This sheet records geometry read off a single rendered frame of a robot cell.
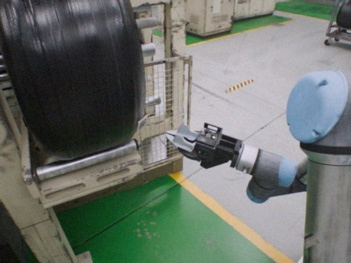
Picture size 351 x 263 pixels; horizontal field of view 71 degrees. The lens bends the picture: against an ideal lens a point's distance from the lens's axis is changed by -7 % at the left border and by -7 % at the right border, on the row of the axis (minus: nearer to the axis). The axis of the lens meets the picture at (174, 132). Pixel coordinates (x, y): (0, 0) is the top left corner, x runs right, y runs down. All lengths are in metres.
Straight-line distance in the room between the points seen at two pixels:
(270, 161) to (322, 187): 0.23
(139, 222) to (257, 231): 0.77
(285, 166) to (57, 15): 0.63
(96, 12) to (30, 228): 0.85
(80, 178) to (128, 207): 1.03
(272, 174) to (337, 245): 0.24
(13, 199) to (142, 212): 1.01
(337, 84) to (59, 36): 0.51
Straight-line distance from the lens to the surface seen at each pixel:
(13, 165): 0.95
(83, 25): 0.60
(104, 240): 1.77
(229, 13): 5.85
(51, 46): 0.59
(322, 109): 0.43
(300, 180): 0.81
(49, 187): 0.91
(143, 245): 1.71
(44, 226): 1.17
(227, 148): 0.70
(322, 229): 0.53
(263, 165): 0.69
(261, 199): 0.81
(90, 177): 0.90
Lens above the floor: 1.47
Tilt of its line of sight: 36 degrees down
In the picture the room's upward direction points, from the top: straight up
